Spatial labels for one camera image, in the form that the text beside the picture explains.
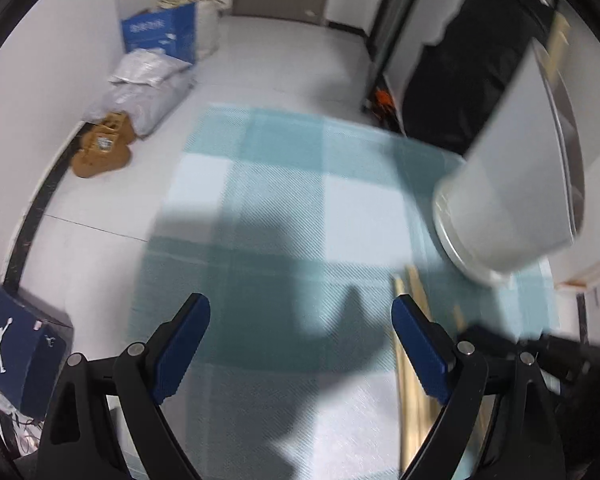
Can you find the grey plastic bag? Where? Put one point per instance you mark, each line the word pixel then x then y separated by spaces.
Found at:
pixel 145 105

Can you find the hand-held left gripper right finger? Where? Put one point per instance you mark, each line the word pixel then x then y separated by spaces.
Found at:
pixel 422 355

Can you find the teal checked tablecloth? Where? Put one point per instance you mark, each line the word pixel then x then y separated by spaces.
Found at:
pixel 280 210

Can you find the brown plush slipper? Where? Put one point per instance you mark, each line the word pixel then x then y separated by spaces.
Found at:
pixel 116 127
pixel 97 157

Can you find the orange black tool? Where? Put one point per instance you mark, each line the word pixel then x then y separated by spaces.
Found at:
pixel 382 102

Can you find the black white printed bag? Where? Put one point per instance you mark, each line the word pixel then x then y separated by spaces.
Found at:
pixel 2 425

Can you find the grey utensil holder cup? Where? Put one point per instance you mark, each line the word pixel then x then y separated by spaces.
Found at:
pixel 505 185

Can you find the blue cardboard box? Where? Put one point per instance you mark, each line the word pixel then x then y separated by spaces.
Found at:
pixel 160 30

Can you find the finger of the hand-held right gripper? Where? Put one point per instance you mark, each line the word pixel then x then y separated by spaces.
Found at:
pixel 495 337

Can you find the black garment bag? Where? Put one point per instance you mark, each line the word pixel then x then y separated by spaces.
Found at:
pixel 460 70

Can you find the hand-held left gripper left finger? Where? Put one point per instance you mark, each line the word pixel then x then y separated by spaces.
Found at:
pixel 180 350

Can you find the white plastic bag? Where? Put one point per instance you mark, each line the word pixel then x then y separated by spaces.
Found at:
pixel 147 67

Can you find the bunch of wooden chopsticks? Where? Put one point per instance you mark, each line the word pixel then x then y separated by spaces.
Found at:
pixel 411 385

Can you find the dark blue shoe box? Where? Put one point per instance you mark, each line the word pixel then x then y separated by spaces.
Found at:
pixel 15 345

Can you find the dark door frame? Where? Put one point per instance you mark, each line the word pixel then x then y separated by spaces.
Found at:
pixel 392 5

